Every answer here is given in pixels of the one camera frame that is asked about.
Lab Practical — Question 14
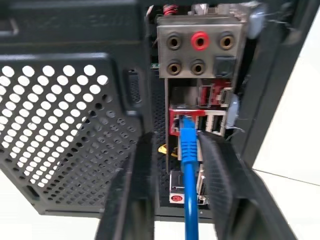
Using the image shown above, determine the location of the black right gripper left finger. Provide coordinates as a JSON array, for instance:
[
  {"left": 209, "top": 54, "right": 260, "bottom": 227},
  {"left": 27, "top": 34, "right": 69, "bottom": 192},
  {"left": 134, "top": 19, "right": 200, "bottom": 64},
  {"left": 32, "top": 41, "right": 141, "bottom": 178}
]
[{"left": 94, "top": 131, "right": 161, "bottom": 240}]

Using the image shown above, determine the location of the black computer tower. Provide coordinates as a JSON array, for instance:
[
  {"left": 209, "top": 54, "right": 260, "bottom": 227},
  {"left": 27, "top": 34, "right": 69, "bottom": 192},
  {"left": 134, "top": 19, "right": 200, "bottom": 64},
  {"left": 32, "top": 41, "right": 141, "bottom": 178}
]
[{"left": 0, "top": 0, "right": 320, "bottom": 221}]

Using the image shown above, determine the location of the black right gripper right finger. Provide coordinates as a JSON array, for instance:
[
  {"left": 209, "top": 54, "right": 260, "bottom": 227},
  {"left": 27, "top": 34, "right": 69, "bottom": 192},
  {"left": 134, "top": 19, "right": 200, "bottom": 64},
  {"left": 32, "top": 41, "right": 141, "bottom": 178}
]
[{"left": 197, "top": 131, "right": 298, "bottom": 240}]

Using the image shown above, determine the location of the blue ethernet cable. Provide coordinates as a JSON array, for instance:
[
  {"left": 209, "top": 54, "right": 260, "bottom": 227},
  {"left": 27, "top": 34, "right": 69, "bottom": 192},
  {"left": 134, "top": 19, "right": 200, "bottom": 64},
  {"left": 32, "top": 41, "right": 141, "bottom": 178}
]
[{"left": 178, "top": 115, "right": 202, "bottom": 240}]

